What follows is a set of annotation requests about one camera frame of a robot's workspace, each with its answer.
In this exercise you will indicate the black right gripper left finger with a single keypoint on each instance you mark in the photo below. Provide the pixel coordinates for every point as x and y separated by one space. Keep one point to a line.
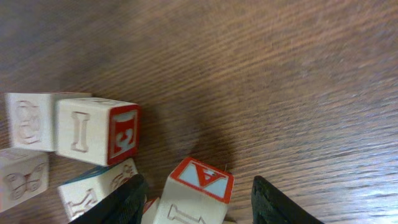
123 206

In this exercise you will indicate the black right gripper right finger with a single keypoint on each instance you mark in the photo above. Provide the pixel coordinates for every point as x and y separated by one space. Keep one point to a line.
271 206

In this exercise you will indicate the blue ice cream block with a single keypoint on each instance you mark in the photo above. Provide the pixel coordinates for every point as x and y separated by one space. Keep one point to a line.
82 193

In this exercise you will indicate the letter I wooden block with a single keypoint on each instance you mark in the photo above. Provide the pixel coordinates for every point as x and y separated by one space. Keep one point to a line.
99 131

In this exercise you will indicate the letter Y wooden block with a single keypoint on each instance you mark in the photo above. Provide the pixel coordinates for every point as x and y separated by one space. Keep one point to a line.
24 174

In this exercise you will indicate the blue L wooden block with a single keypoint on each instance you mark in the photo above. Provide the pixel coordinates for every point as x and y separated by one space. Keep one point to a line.
32 118

